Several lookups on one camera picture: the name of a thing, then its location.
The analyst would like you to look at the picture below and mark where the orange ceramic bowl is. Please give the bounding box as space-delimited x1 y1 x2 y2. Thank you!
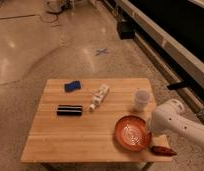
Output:
114 115 152 152

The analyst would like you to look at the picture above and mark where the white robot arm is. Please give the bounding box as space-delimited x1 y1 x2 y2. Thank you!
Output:
148 99 204 148

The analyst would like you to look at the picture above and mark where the white tube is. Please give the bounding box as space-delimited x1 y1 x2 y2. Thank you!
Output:
89 84 110 111

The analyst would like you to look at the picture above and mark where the blue sponge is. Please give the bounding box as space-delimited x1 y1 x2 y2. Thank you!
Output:
64 81 81 92

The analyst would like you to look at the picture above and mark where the translucent plastic cup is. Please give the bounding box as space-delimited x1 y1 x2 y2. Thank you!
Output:
134 90 150 111

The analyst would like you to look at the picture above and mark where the wooden table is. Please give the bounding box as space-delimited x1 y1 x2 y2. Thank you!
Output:
21 78 172 164

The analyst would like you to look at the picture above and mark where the black rectangular case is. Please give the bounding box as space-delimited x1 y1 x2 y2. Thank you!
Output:
56 105 83 116

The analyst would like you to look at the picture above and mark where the black box on floor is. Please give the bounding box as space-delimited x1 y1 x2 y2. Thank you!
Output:
117 22 135 39

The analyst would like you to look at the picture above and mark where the red chili pepper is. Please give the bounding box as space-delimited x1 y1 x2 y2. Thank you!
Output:
150 146 176 156

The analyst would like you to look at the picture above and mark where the white device on floor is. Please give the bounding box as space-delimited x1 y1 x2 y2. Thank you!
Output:
44 0 70 13

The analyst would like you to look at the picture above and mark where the long grey wall bench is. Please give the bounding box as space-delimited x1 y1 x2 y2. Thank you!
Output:
104 0 204 114

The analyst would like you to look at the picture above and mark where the black floor cable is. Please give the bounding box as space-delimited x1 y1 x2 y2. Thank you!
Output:
0 12 60 24

